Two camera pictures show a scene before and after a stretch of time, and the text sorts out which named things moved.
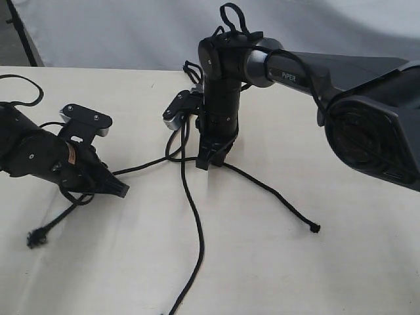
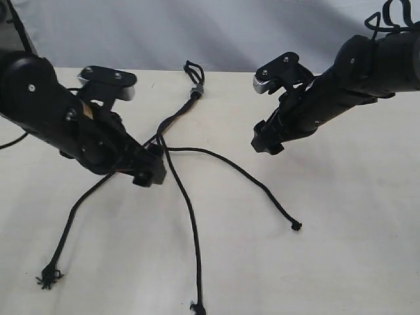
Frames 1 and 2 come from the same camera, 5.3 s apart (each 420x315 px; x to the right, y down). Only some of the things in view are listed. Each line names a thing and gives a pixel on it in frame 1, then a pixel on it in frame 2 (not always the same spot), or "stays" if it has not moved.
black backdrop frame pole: x=16 y=20 stays
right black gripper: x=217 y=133 to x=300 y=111
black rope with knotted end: x=313 y=228 to x=197 y=81
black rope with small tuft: x=182 y=128 to x=196 y=73
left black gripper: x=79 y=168 to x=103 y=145
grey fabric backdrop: x=167 y=33 stays
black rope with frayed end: x=39 y=235 to x=50 y=275
